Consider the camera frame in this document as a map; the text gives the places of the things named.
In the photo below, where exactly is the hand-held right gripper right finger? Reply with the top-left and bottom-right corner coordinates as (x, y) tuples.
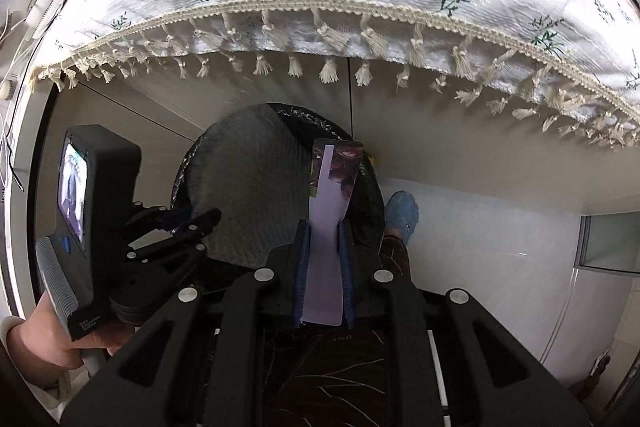
(337, 219), (593, 427)

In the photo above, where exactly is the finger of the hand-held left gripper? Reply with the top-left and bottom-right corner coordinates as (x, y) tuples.
(127, 203), (193, 238)
(125, 208), (222, 265)

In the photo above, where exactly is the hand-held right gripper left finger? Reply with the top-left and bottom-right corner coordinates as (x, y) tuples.
(60, 219), (313, 427)

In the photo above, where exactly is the purple wrapper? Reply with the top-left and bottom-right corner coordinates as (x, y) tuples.
(300, 138), (363, 327)

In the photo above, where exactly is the black trash bin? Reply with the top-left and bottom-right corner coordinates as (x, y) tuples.
(170, 103), (386, 268)

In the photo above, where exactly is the person's left forearm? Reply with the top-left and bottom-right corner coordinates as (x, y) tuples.
(0, 314), (71, 408)

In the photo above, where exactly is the person's left hand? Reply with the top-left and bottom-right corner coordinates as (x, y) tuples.
(25, 294), (136, 370)

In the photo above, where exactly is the blue slipper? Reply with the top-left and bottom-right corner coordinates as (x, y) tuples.
(384, 191), (421, 248)

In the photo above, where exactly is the white cable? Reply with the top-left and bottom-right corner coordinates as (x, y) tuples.
(0, 0), (116, 208)

